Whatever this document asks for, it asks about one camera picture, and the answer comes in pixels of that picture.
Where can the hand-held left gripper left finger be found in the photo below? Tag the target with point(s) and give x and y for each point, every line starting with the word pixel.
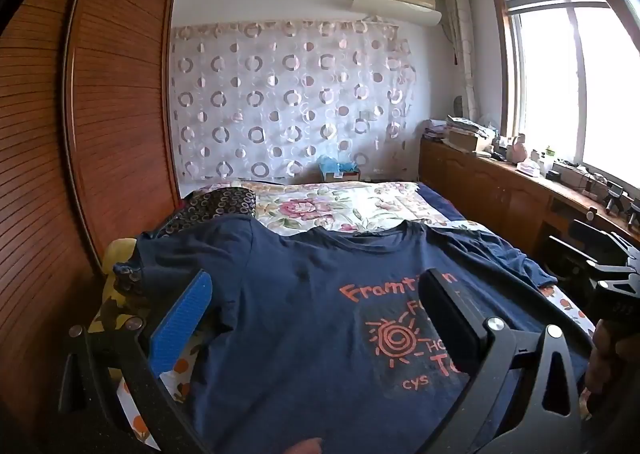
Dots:
pixel 180 329

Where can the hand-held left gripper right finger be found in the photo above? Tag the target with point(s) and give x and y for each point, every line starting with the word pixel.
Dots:
pixel 450 319

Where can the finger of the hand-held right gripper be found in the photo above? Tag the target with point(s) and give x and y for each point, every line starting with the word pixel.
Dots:
pixel 575 256
pixel 600 234

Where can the navy printed t-shirt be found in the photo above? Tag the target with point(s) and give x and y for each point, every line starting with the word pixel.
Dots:
pixel 300 334

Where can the person's right hand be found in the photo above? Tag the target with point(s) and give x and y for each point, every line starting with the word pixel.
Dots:
pixel 617 369

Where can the person's left hand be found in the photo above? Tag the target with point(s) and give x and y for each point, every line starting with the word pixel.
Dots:
pixel 306 447

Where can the small black tripods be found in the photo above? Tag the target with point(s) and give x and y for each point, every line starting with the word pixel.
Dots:
pixel 620 204

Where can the orange-print bed sheet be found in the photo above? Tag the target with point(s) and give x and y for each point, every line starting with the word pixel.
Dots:
pixel 182 384

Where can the green-capped bottle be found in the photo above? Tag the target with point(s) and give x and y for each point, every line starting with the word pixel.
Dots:
pixel 549 160

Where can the yellow patterned pillow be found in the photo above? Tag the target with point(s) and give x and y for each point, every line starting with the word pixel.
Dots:
pixel 117 254

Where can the wooden sideboard cabinet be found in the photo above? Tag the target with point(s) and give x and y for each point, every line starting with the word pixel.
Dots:
pixel 490 189

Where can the pink figurine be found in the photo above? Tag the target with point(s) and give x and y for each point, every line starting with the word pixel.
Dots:
pixel 518 150

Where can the navy bed sheet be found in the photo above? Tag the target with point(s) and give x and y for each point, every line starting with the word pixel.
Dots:
pixel 440 201

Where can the dark circle-patterned cloth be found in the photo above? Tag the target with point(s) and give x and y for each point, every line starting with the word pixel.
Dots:
pixel 220 204

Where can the window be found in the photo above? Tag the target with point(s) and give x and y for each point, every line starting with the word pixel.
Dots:
pixel 575 84

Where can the stack of papers and boxes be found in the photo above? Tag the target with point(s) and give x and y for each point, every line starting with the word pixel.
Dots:
pixel 462 131

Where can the floral quilt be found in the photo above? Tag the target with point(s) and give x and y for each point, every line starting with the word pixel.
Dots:
pixel 320 206

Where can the cardboard box with blue bag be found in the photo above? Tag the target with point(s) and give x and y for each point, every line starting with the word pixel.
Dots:
pixel 340 168

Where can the wooden wardrobe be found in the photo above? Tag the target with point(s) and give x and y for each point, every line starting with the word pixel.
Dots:
pixel 75 134

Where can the tied patterned window curtain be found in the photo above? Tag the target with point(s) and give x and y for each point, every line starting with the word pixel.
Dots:
pixel 462 34

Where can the circle-patterned sheer curtain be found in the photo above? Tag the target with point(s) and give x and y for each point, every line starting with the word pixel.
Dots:
pixel 290 99

